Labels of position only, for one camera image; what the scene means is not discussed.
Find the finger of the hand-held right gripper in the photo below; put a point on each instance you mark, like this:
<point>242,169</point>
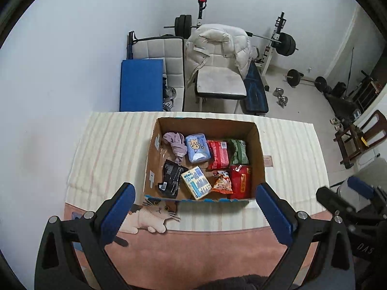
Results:
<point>361,187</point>
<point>334,199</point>

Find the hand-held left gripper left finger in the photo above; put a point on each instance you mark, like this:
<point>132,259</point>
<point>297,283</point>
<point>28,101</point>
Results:
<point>118,214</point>

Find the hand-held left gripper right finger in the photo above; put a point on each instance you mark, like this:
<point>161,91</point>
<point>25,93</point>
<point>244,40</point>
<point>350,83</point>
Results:
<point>273,214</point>

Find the red snack packet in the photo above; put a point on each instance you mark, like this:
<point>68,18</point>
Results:
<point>241,182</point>

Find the orange cartoon snack bag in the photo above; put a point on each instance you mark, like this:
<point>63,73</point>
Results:
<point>222,184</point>

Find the black packet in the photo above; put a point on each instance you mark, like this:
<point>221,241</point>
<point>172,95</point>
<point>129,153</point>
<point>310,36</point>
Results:
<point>171,176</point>

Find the cardboard box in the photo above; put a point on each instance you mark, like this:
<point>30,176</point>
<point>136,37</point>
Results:
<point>254,151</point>

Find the green snack packet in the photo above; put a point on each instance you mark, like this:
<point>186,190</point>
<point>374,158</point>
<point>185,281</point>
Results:
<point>238,152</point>

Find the red packet with white label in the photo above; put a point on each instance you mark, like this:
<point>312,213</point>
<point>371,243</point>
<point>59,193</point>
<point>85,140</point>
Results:
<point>219,155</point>

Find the white and blue tissue pack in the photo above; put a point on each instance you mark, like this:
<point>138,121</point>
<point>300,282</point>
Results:
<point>196,182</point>

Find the purple-grey cloth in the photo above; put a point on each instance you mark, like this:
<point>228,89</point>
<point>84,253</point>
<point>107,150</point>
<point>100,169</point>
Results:
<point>177,145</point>

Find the light blue cat-print tissue pack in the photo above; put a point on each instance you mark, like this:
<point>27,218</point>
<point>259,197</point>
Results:
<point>197,148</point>

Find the dark wooden chair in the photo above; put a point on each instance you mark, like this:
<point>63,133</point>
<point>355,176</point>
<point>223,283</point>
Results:
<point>372,130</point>

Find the pair of white shoes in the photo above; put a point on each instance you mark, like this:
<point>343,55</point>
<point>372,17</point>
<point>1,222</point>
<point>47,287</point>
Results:
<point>336,123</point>

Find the striped pink cat-print blanket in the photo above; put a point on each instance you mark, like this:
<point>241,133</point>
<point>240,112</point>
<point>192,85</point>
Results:
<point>115,145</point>

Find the person's dark fleece clothing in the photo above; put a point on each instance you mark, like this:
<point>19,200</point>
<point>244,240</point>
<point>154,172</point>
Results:
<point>238,282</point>

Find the black exercise machine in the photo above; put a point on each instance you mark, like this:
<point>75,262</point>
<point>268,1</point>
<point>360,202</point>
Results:
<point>347,104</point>

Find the black speaker box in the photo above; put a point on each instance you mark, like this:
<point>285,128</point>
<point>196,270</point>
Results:
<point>339,90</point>

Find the chrome dumbbell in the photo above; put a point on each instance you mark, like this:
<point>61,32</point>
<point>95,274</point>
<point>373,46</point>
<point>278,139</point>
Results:
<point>283,101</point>
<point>278,92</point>

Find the black and blue weight bench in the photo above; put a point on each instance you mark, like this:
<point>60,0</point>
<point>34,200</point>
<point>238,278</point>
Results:
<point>256,92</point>

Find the chrome weight plates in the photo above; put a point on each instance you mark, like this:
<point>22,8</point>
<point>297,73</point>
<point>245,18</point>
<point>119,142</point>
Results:
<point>169,98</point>

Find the barbell with small black plates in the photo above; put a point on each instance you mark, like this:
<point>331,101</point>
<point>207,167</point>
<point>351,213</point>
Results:
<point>293,78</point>

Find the blue folded mat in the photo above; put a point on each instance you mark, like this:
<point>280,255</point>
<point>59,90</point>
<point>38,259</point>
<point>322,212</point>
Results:
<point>140,86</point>

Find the white seat chair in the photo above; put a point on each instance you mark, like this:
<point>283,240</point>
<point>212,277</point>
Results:
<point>219,81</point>

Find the white barbell rack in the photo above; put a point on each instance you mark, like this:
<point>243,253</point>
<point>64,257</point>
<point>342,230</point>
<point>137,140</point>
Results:
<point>267,57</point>

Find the barbell with large black plates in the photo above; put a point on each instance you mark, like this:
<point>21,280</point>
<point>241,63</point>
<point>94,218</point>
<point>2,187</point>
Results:
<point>287,45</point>

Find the white quilted chair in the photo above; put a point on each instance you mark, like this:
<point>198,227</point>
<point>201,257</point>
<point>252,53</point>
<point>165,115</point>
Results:
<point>164,48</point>

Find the white padded jacket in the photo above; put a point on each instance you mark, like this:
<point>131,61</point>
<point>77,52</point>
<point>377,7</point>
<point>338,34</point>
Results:
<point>211,42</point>

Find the white door frame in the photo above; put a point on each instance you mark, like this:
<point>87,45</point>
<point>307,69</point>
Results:
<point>344,42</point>

